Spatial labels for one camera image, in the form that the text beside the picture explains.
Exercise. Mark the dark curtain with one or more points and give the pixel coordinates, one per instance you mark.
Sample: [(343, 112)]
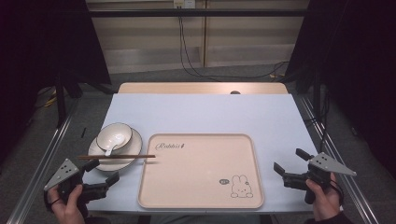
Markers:
[(358, 62), (37, 46)]

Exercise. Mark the person's right hand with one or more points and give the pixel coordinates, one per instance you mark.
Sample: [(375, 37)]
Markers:
[(327, 202)]

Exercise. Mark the white bowl with dark rim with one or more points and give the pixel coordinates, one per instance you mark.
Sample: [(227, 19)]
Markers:
[(106, 136)]

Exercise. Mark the pale blue table mat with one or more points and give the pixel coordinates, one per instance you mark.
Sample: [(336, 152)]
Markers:
[(202, 115)]

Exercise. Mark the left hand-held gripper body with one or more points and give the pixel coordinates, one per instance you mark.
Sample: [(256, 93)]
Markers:
[(63, 174)]

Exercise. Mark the white wall socket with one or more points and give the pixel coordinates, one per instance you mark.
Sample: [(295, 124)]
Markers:
[(184, 3)]

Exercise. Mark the black metal stand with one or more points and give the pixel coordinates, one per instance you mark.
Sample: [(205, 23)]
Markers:
[(317, 93), (60, 99)]

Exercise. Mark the person's left hand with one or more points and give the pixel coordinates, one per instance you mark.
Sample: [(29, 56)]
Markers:
[(68, 213)]

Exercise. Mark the aluminium rail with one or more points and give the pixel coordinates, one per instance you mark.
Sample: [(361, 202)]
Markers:
[(40, 161), (339, 161)]

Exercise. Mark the white plate with dark rim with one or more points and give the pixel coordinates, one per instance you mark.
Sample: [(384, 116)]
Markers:
[(135, 146)]

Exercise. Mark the brown wooden chopstick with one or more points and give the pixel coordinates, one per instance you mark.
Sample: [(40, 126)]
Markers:
[(140, 155), (124, 157)]

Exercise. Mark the small black stick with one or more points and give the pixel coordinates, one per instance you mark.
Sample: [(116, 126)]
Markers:
[(83, 132)]

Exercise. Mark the beige tray with rabbit print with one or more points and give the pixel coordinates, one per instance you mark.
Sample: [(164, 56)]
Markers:
[(199, 174)]

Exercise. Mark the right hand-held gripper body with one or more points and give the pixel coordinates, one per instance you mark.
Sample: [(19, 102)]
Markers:
[(327, 165)]

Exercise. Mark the black horizontal bar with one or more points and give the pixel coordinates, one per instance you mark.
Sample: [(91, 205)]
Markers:
[(199, 12)]

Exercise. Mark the white ceramic spoon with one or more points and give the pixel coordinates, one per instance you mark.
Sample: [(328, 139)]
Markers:
[(117, 138)]

